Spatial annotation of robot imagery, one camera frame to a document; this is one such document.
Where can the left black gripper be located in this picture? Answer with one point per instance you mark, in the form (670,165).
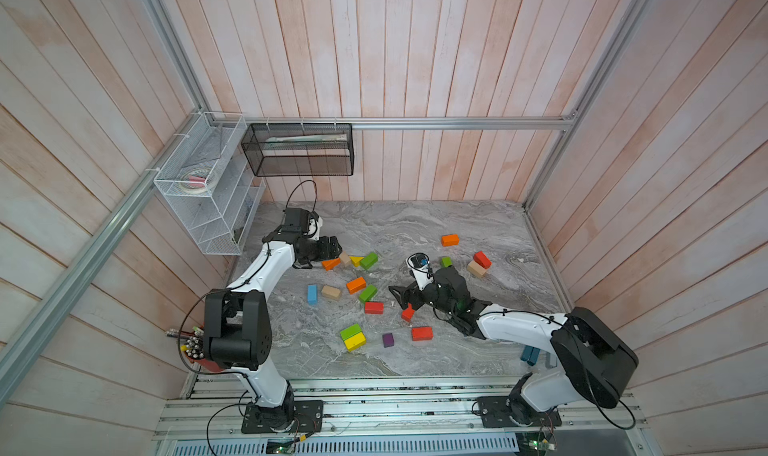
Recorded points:
(324,252)

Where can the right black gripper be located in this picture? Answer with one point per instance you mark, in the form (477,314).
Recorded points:
(415,295)

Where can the red block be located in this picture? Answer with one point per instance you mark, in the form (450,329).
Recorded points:
(422,333)
(481,259)
(408,313)
(374,308)

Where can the long orange block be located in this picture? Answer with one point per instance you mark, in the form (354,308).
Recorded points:
(330,264)

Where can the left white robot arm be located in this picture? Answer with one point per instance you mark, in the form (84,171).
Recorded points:
(237,333)

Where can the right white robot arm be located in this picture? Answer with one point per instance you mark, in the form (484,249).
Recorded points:
(594,364)

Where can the red block beside green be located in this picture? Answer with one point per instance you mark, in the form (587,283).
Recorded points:
(374,308)

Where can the middle orange block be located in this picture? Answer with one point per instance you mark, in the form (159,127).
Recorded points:
(356,285)

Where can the small natural wood block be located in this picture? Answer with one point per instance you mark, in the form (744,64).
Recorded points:
(331,293)

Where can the purple cube block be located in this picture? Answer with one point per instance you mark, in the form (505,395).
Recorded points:
(388,340)

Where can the light blue block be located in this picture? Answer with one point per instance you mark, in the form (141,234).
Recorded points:
(312,294)

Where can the front yellow block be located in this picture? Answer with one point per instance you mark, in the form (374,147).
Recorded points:
(354,342)

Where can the right natural wood block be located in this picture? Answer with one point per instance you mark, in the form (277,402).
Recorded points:
(476,269)

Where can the far orange block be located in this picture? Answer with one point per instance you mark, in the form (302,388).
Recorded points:
(450,240)

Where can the teal stapler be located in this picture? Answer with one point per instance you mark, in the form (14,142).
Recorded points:
(530,355)

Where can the red pen holder cup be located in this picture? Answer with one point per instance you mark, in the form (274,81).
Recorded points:
(190,346)

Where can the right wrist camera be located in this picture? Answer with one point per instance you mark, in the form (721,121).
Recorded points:
(419,266)

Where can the black wire mesh basket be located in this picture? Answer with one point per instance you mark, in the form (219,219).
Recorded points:
(299,149)

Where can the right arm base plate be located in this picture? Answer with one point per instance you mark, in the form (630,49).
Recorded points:
(505,412)

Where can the white wire mesh shelf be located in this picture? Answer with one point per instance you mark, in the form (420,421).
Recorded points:
(209,185)

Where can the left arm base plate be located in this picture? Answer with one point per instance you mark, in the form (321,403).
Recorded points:
(302,417)

